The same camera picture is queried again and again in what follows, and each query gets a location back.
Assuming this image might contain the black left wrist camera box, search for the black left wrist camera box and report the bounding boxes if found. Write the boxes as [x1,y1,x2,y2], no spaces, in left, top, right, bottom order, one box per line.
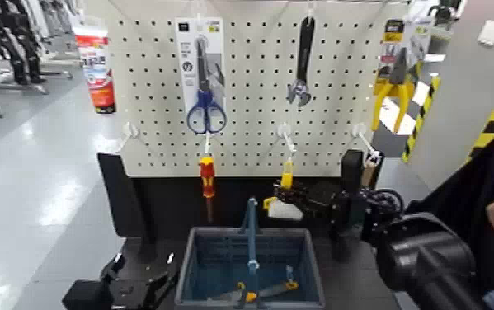
[62,279,114,310]

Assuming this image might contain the white perforated pegboard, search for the white perforated pegboard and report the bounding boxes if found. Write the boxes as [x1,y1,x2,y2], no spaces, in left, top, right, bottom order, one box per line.
[106,0,410,178]

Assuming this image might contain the yellow handled white paint roller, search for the yellow handled white paint roller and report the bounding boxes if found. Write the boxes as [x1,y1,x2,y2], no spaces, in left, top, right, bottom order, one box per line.
[263,157,305,222]

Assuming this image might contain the white wall switch plate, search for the white wall switch plate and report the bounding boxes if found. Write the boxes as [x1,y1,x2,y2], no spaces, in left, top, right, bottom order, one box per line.
[476,19,494,47]

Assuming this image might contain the black adjustable wrench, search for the black adjustable wrench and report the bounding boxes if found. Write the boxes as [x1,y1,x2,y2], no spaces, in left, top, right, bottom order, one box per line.
[286,16,317,108]

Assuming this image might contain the wooden handled green brush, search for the wooden handled green brush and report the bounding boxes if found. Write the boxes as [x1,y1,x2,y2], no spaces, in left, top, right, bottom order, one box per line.
[344,157,379,243]

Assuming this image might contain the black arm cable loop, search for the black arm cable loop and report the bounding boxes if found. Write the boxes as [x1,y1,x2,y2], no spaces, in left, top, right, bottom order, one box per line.
[365,187,405,223]

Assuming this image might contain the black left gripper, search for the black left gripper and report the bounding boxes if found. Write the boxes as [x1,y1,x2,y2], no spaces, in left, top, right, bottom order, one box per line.
[100,251,182,310]

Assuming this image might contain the grey blue crate with handle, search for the grey blue crate with handle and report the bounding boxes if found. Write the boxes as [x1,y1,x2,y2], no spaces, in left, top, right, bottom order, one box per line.
[174,196,327,310]

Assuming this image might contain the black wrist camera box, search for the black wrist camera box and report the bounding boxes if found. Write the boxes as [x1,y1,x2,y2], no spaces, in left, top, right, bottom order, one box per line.
[62,279,114,310]
[341,149,365,192]

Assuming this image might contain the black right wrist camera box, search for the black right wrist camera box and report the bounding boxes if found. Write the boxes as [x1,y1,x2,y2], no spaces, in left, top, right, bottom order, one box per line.
[341,149,365,192]

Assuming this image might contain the person in dark clothing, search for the person in dark clothing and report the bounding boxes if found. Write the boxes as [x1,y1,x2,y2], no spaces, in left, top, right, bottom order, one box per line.
[404,134,494,310]

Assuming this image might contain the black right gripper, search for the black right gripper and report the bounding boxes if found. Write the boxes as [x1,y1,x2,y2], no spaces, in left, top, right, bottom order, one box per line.
[271,178,348,220]

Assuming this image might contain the black display stand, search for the black display stand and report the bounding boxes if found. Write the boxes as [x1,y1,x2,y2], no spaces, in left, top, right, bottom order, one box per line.
[97,151,399,310]

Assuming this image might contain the yellow pliers in package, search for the yellow pliers in package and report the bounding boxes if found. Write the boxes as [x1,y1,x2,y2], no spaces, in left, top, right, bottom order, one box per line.
[369,16,433,134]

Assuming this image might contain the red yellow screwdriver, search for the red yellow screwdriver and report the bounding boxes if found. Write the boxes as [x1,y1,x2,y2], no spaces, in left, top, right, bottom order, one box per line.
[199,155,216,224]

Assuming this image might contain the blue scissors on card package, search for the blue scissors on card package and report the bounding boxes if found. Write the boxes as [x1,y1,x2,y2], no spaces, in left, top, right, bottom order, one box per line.
[174,16,228,135]

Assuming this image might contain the black humanoid robot on stand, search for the black humanoid robot on stand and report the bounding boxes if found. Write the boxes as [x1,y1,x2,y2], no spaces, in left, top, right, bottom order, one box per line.
[0,0,49,94]

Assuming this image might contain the red white hanging package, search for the red white hanging package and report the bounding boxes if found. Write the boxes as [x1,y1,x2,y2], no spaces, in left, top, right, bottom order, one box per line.
[73,23,118,115]

